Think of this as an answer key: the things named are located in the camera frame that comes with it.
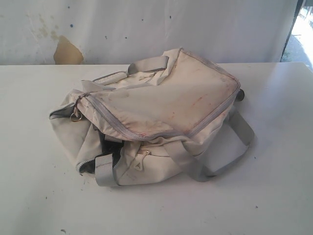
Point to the white canvas duffel bag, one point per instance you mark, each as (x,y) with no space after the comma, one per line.
(151,122)

